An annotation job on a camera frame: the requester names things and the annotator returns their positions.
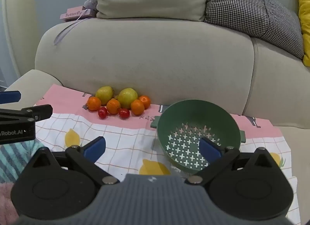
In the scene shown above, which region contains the pink fluffy blanket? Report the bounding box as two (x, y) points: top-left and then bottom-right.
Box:
(0, 183), (19, 225)

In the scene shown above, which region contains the purple plush toy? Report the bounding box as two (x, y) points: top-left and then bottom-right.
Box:
(84, 0), (98, 13)

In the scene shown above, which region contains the houndstooth black white pillow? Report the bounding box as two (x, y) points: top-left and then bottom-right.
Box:
(204, 0), (304, 59)

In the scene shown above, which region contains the red cherry tomato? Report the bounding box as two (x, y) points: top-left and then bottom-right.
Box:
(118, 108), (130, 119)
(98, 107), (108, 119)

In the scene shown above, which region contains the pink checked lemon cloth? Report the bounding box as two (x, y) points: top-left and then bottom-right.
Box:
(34, 83), (302, 225)

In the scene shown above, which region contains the pink butterfly box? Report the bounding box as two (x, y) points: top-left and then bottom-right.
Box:
(60, 9), (96, 21)

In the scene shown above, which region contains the yellow-green pear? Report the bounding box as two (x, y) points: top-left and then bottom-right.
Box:
(117, 88), (138, 109)
(95, 86), (114, 105)

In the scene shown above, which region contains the yellow pillow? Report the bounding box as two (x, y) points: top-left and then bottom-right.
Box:
(298, 0), (310, 67)

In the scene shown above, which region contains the lilac ribbon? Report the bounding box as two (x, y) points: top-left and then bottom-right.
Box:
(54, 9), (90, 46)

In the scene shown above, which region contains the beige fabric sofa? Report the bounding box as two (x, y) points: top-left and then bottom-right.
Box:
(1, 0), (309, 222)

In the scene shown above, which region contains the orange mandarin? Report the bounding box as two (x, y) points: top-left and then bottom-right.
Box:
(106, 98), (121, 115)
(139, 95), (151, 109)
(130, 99), (145, 115)
(87, 96), (101, 111)

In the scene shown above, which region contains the teal striped towel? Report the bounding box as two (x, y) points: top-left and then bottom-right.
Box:
(0, 140), (44, 184)

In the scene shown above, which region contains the green perforated colander bowl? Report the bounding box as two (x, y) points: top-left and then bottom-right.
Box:
(151, 99), (246, 174)

